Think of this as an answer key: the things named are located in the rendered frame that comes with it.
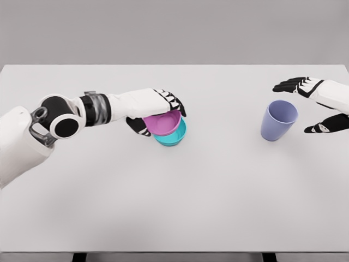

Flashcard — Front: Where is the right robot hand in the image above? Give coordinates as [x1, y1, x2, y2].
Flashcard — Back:
[273, 76, 349, 134]

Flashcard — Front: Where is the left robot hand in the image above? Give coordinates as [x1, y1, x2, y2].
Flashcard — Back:
[125, 88, 187, 138]

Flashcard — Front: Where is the pink bowl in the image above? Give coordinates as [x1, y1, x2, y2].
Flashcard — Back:
[142, 109, 182, 136]

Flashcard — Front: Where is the teal bowl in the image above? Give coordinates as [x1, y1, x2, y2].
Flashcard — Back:
[152, 116, 188, 148]

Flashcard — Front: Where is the lavender cup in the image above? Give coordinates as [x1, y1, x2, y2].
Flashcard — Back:
[260, 100, 298, 142]

